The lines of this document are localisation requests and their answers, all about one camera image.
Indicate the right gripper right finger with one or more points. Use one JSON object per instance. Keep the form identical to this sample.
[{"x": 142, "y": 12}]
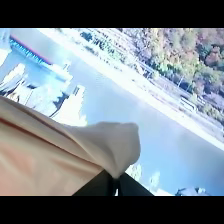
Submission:
[{"x": 130, "y": 188}]

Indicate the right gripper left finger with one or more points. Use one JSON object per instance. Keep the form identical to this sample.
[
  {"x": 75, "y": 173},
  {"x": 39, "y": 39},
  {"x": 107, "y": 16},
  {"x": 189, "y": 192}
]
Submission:
[{"x": 98, "y": 187}]

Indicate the beige shirt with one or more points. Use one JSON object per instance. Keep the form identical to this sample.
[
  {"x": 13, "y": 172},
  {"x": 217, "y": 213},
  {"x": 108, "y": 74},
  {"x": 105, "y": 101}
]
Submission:
[{"x": 50, "y": 156}]

